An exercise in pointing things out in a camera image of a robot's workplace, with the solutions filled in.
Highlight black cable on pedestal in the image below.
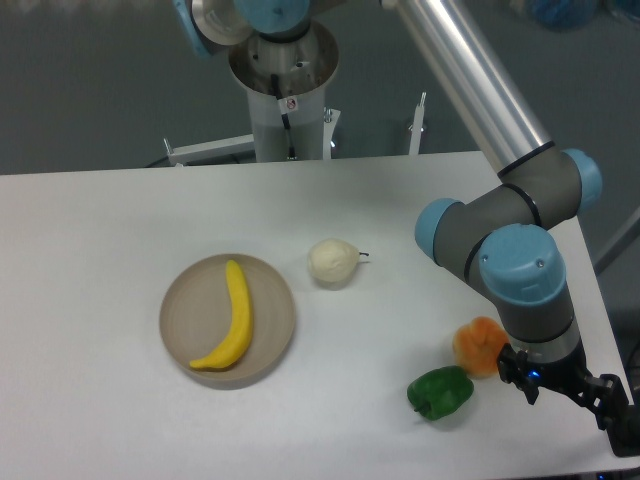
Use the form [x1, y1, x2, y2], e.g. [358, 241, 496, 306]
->
[270, 73, 298, 161]

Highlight green bell pepper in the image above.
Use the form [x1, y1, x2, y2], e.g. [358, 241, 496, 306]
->
[407, 365, 474, 421]

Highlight white metal frame bracket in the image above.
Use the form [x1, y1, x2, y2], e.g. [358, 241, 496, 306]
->
[148, 107, 341, 168]

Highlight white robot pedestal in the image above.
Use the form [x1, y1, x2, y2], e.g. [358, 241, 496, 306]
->
[229, 21, 339, 162]

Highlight beige round plate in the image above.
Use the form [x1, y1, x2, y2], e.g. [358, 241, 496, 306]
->
[159, 254, 296, 389]

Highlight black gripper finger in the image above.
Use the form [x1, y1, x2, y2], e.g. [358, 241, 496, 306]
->
[571, 374, 639, 456]
[497, 344, 539, 405]

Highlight white metal upright bracket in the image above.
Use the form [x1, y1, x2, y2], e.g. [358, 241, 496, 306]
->
[408, 91, 427, 156]

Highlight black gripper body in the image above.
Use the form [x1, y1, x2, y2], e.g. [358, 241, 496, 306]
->
[527, 340, 588, 395]

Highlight white pear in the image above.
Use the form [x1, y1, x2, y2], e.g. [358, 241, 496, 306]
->
[307, 238, 370, 287]

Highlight yellow banana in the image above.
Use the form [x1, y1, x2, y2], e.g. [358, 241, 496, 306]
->
[189, 260, 254, 371]

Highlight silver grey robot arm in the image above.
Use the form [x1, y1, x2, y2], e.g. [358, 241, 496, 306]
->
[174, 1, 639, 457]

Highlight orange bell pepper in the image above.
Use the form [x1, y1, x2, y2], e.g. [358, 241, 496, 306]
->
[452, 316, 509, 378]

